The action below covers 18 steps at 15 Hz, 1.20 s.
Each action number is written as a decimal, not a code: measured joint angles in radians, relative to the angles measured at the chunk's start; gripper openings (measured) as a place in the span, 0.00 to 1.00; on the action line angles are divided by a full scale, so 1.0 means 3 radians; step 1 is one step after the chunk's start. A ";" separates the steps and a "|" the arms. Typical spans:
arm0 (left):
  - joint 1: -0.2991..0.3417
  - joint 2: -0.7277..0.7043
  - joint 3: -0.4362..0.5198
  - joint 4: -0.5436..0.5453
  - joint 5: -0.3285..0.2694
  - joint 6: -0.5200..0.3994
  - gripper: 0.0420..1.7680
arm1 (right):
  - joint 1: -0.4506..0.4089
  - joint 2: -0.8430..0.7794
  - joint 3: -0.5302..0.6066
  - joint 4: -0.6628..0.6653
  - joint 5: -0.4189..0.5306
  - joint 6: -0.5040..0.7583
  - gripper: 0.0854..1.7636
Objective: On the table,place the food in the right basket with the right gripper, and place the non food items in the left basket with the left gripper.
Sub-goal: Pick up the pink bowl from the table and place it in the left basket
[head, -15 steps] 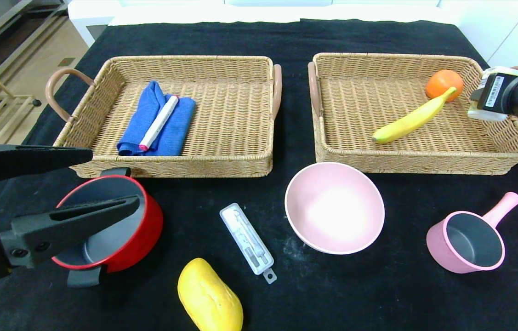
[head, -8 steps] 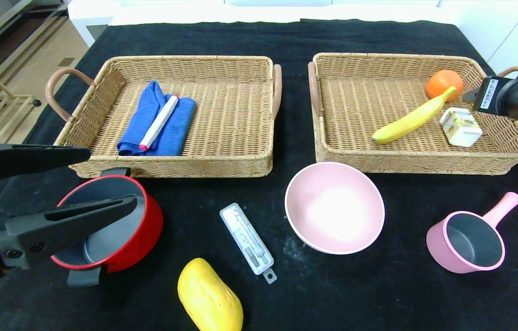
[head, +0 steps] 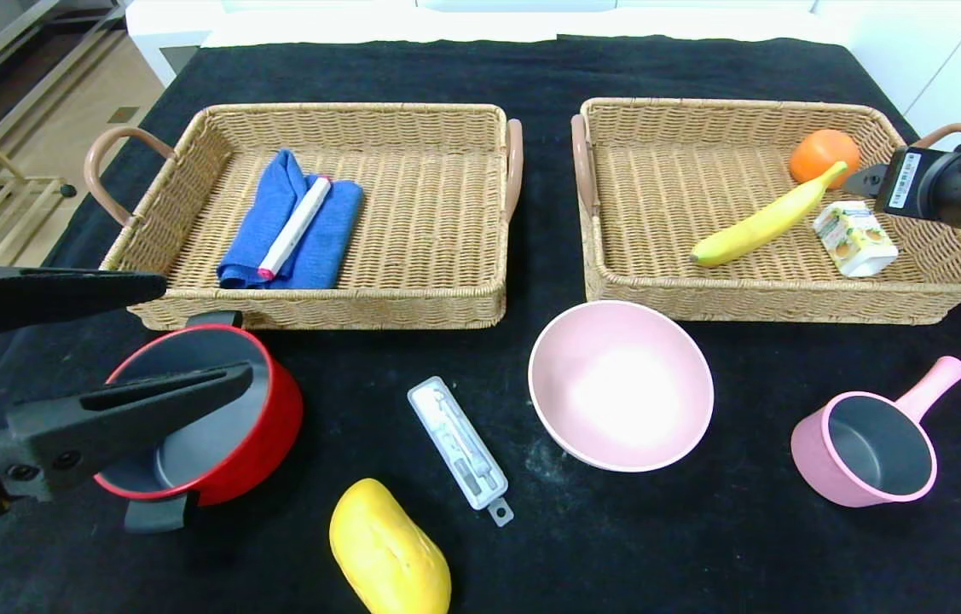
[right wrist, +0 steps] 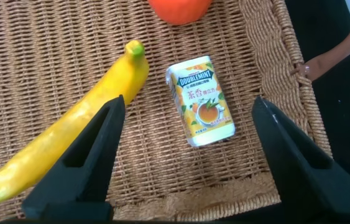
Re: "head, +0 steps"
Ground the small juice carton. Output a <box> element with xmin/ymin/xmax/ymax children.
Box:
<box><xmin>813</xmin><ymin>200</ymin><xmax>900</xmax><ymax>279</ymax></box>

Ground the red pot with black handles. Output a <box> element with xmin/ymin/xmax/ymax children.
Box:
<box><xmin>93</xmin><ymin>310</ymin><xmax>304</xmax><ymax>535</ymax></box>

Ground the black tablecloth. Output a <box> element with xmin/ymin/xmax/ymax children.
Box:
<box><xmin>0</xmin><ymin>34</ymin><xmax>961</xmax><ymax>614</ymax></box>

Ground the yellow mango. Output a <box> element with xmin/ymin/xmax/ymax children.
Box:
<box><xmin>329</xmin><ymin>478</ymin><xmax>453</xmax><ymax>614</ymax></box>

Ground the pink saucepan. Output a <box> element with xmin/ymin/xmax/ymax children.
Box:
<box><xmin>790</xmin><ymin>356</ymin><xmax>961</xmax><ymax>509</ymax></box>

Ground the wicker basket with brown handles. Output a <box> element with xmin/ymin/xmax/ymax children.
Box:
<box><xmin>570</xmin><ymin>97</ymin><xmax>961</xmax><ymax>326</ymax></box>
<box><xmin>84</xmin><ymin>102</ymin><xmax>524</xmax><ymax>332</ymax></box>

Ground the clear plastic thermometer case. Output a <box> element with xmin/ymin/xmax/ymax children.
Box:
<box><xmin>408</xmin><ymin>376</ymin><xmax>515</xmax><ymax>528</ymax></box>

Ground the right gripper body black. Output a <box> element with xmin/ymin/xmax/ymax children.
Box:
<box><xmin>874</xmin><ymin>146</ymin><xmax>961</xmax><ymax>235</ymax></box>

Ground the yellow banana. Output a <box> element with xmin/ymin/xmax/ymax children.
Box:
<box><xmin>690</xmin><ymin>160</ymin><xmax>848</xmax><ymax>269</ymax></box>

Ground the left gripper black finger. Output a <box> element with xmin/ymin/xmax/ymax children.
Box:
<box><xmin>0</xmin><ymin>261</ymin><xmax>168</xmax><ymax>337</ymax></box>
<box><xmin>0</xmin><ymin>361</ymin><xmax>254</xmax><ymax>503</ymax></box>

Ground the orange fruit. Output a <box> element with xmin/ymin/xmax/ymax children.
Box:
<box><xmin>789</xmin><ymin>129</ymin><xmax>861</xmax><ymax>188</ymax></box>

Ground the blue folded towel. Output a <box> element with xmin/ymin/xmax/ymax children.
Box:
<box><xmin>217</xmin><ymin>149</ymin><xmax>366</xmax><ymax>291</ymax></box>

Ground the white marker pen pink cap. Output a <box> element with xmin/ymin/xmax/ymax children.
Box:
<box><xmin>258</xmin><ymin>176</ymin><xmax>333</xmax><ymax>281</ymax></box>

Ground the pink bowl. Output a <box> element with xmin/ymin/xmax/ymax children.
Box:
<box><xmin>528</xmin><ymin>300</ymin><xmax>715</xmax><ymax>473</ymax></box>

